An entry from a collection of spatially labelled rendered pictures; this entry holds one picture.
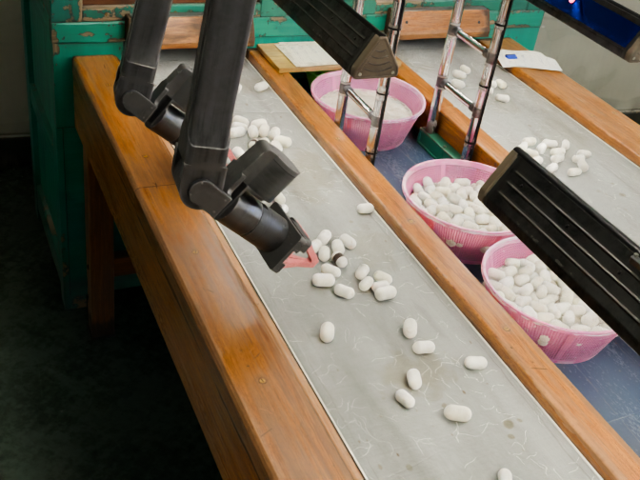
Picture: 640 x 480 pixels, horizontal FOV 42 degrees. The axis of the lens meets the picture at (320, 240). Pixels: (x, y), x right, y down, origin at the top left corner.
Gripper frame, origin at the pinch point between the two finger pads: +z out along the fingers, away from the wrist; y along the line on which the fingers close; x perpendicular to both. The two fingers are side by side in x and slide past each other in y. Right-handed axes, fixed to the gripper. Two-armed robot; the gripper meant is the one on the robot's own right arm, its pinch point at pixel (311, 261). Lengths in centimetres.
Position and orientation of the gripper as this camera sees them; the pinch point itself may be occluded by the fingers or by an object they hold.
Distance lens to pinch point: 127.2
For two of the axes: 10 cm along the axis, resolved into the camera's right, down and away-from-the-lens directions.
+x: -6.9, 7.1, 1.6
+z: 6.0, 4.4, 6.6
